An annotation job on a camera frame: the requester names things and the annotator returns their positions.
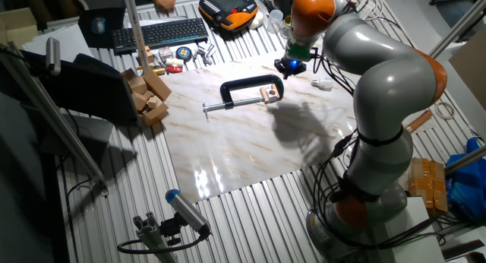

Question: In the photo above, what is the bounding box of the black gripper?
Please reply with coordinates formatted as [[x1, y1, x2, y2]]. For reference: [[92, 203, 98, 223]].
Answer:
[[273, 55, 308, 81]]

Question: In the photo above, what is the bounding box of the black metal C-clamp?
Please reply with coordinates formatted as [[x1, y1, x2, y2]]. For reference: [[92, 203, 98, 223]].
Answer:
[[202, 73, 285, 122]]

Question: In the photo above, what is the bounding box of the glass jar gold lid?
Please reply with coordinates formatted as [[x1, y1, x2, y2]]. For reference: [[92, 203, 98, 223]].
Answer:
[[281, 14, 293, 40]]

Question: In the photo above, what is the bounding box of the white egg-shaped object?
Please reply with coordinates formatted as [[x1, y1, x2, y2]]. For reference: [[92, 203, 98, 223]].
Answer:
[[248, 11, 265, 30]]

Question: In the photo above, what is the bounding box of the silver metal pipe fitting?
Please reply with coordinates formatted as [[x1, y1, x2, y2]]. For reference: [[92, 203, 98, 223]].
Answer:
[[192, 43, 217, 66]]

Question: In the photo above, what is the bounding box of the black orange teach pendant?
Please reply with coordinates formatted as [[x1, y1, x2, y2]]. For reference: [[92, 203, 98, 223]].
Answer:
[[197, 0, 260, 32]]

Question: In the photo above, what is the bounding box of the marble pattern sheet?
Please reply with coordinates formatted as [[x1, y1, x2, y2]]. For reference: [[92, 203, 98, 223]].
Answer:
[[158, 52, 437, 204]]

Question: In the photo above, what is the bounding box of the white power strip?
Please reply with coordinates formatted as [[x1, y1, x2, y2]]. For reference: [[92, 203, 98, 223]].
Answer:
[[356, 0, 377, 21]]

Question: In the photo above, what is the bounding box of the white red valve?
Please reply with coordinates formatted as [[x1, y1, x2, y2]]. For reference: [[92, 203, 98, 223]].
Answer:
[[165, 56, 185, 74]]

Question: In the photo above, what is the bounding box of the small white red box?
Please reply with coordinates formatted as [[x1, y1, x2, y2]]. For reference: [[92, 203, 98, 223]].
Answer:
[[158, 46, 174, 62]]

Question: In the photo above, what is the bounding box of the black keyboard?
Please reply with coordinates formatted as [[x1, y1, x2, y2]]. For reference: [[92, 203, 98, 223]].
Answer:
[[111, 17, 210, 55]]

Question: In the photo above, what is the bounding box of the cardboard box of wooden blocks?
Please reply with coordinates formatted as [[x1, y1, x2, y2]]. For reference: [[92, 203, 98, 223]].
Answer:
[[120, 67, 172, 127]]

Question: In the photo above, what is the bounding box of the black mouse pad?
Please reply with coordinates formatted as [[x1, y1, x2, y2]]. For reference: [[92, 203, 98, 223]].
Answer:
[[78, 7, 126, 49]]

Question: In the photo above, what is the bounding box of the aluminium profile bar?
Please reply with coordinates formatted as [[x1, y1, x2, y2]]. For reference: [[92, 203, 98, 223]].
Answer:
[[428, 0, 486, 59], [443, 144, 486, 176], [0, 42, 109, 198]]

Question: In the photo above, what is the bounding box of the brown taped parcel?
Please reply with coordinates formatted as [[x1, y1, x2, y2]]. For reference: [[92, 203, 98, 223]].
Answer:
[[408, 157, 449, 217]]

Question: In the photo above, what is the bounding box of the brown cardboard sheet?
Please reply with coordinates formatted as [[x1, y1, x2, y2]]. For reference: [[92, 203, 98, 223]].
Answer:
[[448, 27, 486, 112]]

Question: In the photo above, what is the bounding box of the grey computer mouse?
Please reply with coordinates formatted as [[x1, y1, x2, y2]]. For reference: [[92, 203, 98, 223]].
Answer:
[[90, 16, 106, 36]]

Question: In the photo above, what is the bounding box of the black laptop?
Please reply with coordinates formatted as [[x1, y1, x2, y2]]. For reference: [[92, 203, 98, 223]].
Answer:
[[22, 52, 140, 127]]

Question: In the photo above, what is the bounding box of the short aluminium profile stub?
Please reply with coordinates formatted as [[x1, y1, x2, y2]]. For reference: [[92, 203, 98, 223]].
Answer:
[[132, 211, 178, 263]]

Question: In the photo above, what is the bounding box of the white paper sheet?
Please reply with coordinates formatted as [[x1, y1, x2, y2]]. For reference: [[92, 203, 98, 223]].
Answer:
[[21, 23, 94, 62]]

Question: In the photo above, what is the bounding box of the blue plastic bag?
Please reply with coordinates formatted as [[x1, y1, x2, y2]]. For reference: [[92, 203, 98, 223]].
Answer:
[[446, 136, 486, 222]]

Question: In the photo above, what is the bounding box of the beige cardboard box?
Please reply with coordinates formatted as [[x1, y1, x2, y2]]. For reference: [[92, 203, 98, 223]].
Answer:
[[0, 7, 39, 47]]

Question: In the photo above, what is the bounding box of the green gripper mount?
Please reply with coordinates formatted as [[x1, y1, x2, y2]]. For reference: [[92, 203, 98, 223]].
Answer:
[[285, 42, 314, 62]]

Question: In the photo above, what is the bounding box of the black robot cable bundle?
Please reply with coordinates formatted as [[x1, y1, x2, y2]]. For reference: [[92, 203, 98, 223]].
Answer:
[[309, 128, 447, 252]]

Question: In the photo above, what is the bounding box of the wooden handle hammer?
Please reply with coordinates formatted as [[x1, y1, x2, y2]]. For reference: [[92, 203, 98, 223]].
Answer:
[[405, 109, 434, 134]]

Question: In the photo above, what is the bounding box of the aluminium profile post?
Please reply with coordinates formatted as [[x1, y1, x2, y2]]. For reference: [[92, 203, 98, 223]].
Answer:
[[121, 0, 150, 72]]

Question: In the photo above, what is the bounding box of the beige rubber ring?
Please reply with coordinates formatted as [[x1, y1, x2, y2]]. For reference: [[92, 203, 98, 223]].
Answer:
[[435, 102, 456, 121]]

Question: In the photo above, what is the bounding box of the silver blue-tipped camera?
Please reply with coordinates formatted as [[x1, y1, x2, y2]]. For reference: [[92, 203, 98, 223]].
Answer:
[[165, 189, 212, 237]]

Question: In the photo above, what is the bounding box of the white pedestal box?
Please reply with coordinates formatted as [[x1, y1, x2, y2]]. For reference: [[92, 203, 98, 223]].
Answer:
[[366, 196, 445, 263]]

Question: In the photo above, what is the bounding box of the black camera cable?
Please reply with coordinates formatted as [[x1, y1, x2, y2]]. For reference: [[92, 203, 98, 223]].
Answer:
[[116, 232, 210, 255]]

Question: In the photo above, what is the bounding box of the silver depth camera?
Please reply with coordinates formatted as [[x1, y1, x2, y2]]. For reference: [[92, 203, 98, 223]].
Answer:
[[45, 37, 62, 77]]

